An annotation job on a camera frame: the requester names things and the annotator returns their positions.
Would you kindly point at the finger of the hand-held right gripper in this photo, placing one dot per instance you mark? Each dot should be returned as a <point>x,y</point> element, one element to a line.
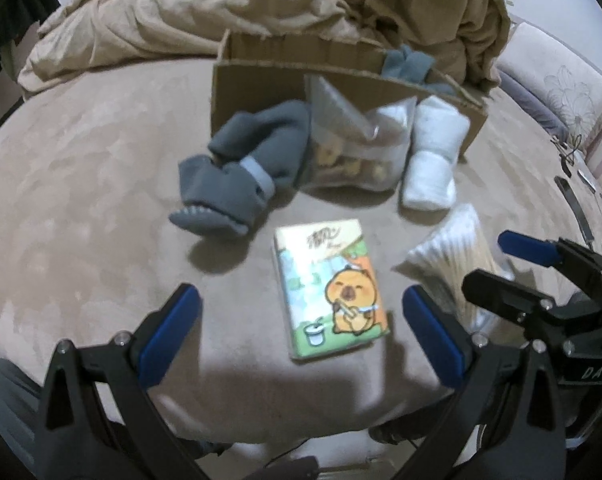
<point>523,247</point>
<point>501,292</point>

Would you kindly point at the white floral cushion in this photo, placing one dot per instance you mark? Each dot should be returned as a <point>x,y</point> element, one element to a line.
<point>556,72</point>

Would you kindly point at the cotton swab pack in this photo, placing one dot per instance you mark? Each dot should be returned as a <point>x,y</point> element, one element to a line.
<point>458,250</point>

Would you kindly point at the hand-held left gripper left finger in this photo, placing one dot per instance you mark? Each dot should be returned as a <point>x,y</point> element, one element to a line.
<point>173,327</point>

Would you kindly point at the cartoon print tissue pack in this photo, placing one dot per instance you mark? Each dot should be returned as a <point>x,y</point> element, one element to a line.
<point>326,285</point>

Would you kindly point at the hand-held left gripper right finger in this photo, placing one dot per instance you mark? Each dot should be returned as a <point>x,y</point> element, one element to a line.
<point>431,332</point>

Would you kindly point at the white sock pair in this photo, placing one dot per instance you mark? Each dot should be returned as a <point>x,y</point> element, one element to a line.
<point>431,160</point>

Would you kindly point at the tan blanket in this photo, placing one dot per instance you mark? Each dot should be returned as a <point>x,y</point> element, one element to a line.
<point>131,25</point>

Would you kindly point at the dark cloth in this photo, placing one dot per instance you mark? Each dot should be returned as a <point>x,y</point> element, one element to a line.
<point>8,10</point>

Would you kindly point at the clear plastic snack bag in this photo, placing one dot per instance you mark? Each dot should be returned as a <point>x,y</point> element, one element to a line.
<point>363,157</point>

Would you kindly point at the brown cardboard box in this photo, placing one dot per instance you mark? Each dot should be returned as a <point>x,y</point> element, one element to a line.
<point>261,95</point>

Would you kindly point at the dark grey sock bundle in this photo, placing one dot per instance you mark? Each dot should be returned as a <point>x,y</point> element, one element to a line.
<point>241,165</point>

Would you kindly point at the blue-grey sock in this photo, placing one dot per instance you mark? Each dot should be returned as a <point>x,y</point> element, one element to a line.
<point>406,67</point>

